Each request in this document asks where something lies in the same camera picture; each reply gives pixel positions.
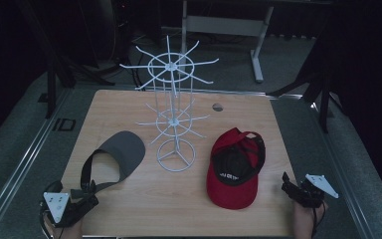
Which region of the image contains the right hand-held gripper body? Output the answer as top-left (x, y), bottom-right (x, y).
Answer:
top-left (291, 174), bottom-right (339, 209)

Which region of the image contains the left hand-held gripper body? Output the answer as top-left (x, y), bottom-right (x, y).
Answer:
top-left (39, 192), bottom-right (99, 229)

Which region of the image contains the grey sun visor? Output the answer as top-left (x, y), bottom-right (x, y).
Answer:
top-left (80, 129), bottom-right (146, 200)

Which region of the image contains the red baseball cap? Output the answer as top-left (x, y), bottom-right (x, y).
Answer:
top-left (206, 127), bottom-right (267, 211)

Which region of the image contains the white wire hat rack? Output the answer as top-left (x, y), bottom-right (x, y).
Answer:
top-left (118, 35), bottom-right (220, 173)

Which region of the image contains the person's right hand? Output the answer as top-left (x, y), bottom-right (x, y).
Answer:
top-left (292, 202), bottom-right (328, 239)

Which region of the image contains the person's left hand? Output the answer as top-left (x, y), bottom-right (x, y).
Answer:
top-left (44, 217), bottom-right (84, 239)

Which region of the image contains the black tripod stand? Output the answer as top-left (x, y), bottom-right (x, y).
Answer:
top-left (16, 0), bottom-right (115, 120)
top-left (267, 43), bottom-right (346, 133)

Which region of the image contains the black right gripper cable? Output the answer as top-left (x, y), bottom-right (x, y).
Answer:
top-left (311, 202), bottom-right (327, 239)

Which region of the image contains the silver floor rail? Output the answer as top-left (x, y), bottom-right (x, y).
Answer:
top-left (309, 102), bottom-right (376, 239)
top-left (0, 89), bottom-right (72, 239)

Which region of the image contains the white metal desk frame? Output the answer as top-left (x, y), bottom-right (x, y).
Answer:
top-left (180, 0), bottom-right (275, 84)

